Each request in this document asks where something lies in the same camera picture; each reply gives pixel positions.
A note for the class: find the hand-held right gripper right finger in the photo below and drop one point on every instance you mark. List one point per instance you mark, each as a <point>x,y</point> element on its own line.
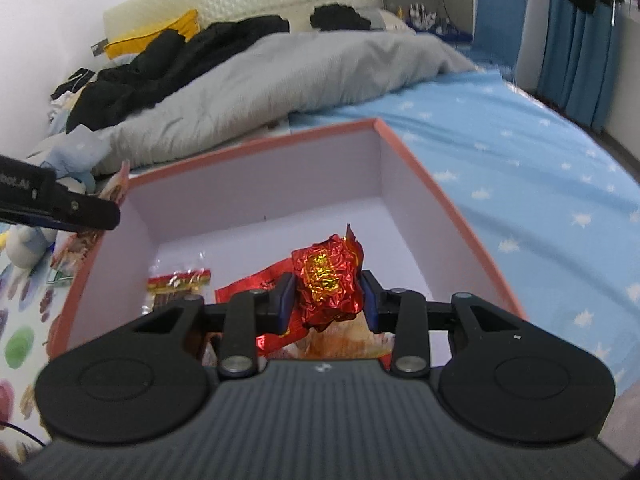
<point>368,306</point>

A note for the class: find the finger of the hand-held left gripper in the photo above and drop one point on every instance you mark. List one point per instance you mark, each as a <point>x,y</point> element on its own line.
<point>90,215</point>

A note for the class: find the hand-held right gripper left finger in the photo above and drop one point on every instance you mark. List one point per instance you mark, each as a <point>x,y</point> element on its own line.
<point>286,302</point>

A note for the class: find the large red snack packet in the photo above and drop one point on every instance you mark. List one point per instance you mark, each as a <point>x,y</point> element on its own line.
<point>250,282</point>

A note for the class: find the pink printed snack packet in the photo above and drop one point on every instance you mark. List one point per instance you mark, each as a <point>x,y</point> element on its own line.
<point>75,255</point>

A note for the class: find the red foil snack packet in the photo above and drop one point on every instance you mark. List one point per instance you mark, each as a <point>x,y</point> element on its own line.
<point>325,275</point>

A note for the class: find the pink cardboard box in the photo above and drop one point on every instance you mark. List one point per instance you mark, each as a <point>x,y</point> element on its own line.
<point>280,195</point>

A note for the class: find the red strip snack packet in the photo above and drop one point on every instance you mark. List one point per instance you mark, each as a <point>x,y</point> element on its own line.
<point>177,282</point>

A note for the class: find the white plush toy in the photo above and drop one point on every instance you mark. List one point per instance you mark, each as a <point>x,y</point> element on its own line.
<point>25,245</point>

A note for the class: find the light blue printed cloth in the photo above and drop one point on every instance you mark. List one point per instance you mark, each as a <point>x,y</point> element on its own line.
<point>75,152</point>

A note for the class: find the pile of mixed clothes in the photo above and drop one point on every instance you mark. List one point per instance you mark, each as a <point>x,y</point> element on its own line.
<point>67,92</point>

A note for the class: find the fruit print bed sheet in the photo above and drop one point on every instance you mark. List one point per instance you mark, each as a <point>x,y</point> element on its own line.
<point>20,345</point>

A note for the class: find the black clothing pile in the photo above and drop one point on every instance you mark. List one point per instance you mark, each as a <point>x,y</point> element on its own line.
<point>160,65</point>

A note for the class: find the yellow pillow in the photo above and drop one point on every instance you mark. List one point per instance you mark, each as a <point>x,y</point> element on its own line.
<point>150,35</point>

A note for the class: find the grey duvet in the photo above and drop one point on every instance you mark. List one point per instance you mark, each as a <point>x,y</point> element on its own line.
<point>280,80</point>

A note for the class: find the grey pillow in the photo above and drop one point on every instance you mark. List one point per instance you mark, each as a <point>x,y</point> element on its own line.
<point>392,20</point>

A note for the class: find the small black garment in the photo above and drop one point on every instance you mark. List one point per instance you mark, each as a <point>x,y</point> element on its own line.
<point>340,17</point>

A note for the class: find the group of small bottles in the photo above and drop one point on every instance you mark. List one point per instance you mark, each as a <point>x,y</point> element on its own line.
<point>422,15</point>

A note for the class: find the blue chair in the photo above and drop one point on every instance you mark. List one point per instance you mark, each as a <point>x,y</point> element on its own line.
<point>500,15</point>

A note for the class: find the blue curtain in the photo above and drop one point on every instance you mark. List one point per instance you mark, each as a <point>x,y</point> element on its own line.
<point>575,60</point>

